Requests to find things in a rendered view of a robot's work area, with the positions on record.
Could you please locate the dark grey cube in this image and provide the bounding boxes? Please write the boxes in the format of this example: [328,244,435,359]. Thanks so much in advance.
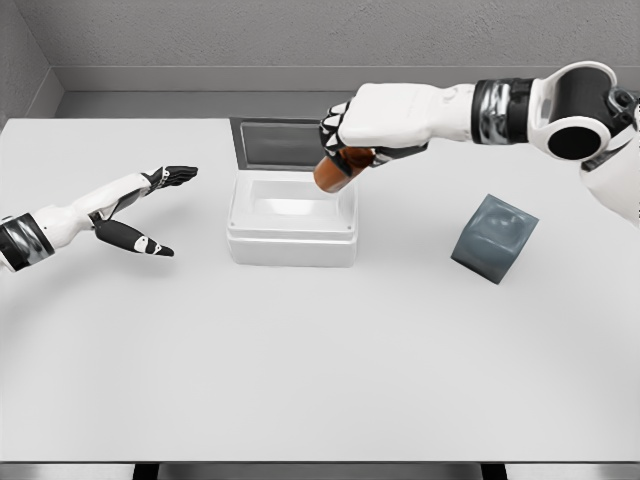
[450,194,540,287]

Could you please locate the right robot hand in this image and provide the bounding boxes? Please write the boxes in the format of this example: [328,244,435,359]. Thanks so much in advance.
[318,82,454,169]

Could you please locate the brown cylindrical bottle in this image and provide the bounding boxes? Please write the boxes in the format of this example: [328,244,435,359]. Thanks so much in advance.
[313,146,375,194]

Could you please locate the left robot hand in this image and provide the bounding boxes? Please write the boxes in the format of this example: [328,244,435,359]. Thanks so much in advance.
[71,164,199,258]

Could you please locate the grey framed box lid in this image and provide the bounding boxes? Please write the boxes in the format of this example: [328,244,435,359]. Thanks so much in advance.
[229,116,331,171]

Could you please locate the white storage box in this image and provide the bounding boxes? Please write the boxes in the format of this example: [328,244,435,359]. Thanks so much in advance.
[225,178,360,268]

